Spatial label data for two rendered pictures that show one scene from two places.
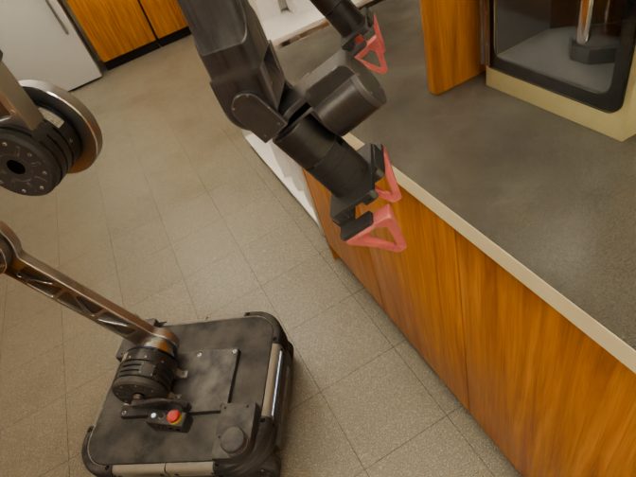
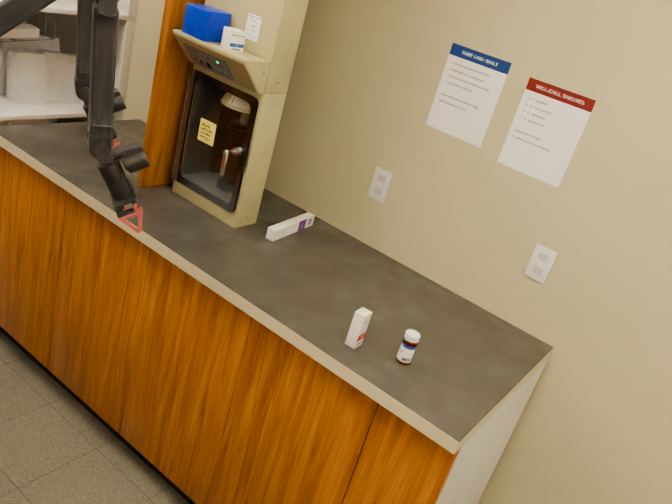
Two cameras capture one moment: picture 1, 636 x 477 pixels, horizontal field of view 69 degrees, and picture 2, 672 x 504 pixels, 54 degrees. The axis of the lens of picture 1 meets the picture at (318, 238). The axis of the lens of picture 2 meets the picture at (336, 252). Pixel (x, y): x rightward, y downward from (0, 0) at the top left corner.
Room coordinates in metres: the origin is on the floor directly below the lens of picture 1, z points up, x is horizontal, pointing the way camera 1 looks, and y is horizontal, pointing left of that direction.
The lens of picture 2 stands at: (-1.09, 0.73, 1.88)
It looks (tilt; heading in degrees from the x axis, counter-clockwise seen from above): 24 degrees down; 313
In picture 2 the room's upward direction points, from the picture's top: 17 degrees clockwise
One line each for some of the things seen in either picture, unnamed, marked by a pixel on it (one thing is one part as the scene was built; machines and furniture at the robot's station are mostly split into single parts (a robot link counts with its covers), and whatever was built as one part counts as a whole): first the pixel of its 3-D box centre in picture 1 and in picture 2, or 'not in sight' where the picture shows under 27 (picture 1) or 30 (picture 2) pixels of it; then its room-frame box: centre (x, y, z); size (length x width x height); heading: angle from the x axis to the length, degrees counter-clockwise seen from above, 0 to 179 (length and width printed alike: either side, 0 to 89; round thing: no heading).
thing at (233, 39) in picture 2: not in sight; (233, 39); (0.65, -0.44, 1.54); 0.05 x 0.05 x 0.06; 88
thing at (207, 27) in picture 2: not in sight; (206, 23); (0.77, -0.41, 1.56); 0.10 x 0.10 x 0.09; 13
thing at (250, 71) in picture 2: not in sight; (218, 61); (0.69, -0.43, 1.46); 0.32 x 0.11 x 0.10; 13
